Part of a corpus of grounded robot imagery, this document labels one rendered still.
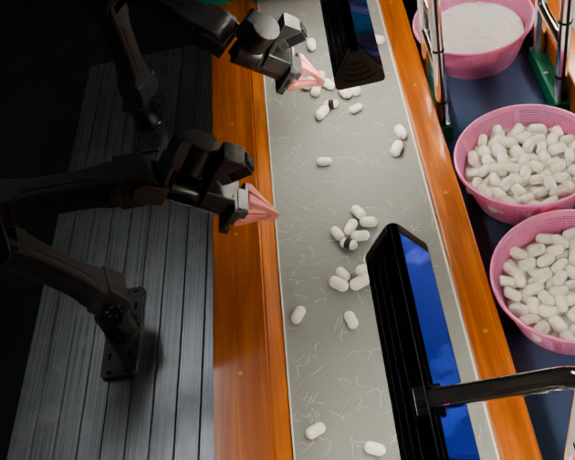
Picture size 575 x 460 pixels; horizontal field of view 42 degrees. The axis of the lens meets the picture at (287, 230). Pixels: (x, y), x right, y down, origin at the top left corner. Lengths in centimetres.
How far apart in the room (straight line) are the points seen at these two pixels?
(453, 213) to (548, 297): 23
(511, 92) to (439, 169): 35
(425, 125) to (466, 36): 33
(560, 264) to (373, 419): 41
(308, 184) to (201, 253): 26
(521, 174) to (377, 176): 27
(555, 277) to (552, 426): 24
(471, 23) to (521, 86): 20
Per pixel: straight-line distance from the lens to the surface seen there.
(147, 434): 138
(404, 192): 146
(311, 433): 119
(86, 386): 148
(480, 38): 178
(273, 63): 153
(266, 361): 126
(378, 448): 116
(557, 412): 128
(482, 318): 125
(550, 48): 174
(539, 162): 149
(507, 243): 135
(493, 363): 121
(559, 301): 130
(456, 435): 80
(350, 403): 122
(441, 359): 85
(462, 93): 174
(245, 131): 163
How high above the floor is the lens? 182
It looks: 49 degrees down
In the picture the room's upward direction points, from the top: 19 degrees counter-clockwise
